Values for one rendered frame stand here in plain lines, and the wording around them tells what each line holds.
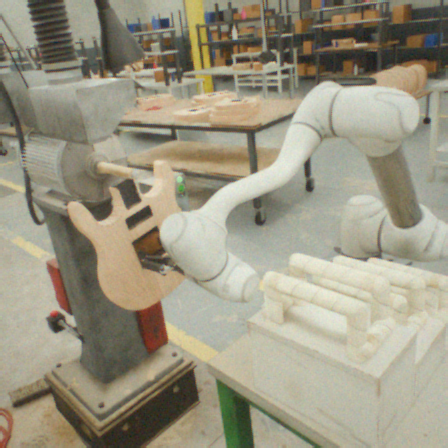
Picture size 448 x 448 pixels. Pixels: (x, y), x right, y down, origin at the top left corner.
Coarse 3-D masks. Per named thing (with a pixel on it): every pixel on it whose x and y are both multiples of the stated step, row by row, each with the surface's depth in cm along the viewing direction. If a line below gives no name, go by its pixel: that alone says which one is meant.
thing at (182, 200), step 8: (152, 176) 180; (176, 176) 177; (144, 184) 173; (152, 184) 171; (176, 184) 177; (184, 184) 180; (144, 192) 175; (176, 192) 178; (184, 192) 181; (176, 200) 179; (184, 200) 182; (184, 208) 182
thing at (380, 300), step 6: (390, 288) 77; (372, 294) 78; (378, 294) 77; (384, 294) 77; (372, 300) 78; (378, 300) 77; (384, 300) 77; (372, 306) 79; (378, 306) 78; (384, 306) 78; (372, 312) 79; (378, 312) 78; (384, 312) 78; (372, 318) 80; (378, 318) 79; (384, 318) 78
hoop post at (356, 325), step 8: (352, 320) 72; (360, 320) 71; (352, 328) 72; (360, 328) 72; (352, 336) 73; (360, 336) 73; (352, 344) 74; (360, 344) 73; (352, 352) 74; (352, 360) 75; (360, 360) 75
